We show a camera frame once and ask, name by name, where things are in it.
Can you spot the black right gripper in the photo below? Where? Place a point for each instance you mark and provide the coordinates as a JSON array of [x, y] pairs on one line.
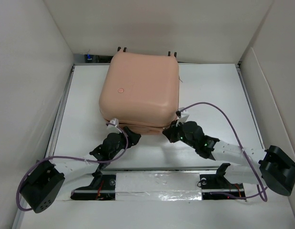
[[170, 133]]

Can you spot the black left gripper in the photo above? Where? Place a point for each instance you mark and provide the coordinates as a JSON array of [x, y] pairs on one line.
[[133, 136]]

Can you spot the pink hard-shell suitcase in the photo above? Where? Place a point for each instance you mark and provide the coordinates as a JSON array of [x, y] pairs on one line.
[[141, 91]]

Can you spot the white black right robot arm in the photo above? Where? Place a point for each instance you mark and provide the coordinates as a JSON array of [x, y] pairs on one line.
[[271, 167]]

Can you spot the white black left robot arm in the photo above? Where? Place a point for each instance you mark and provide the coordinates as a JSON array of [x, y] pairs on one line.
[[43, 181]]

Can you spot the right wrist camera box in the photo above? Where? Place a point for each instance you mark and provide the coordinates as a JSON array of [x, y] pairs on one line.
[[182, 115]]

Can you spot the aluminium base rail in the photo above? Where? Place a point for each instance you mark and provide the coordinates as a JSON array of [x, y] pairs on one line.
[[150, 186]]

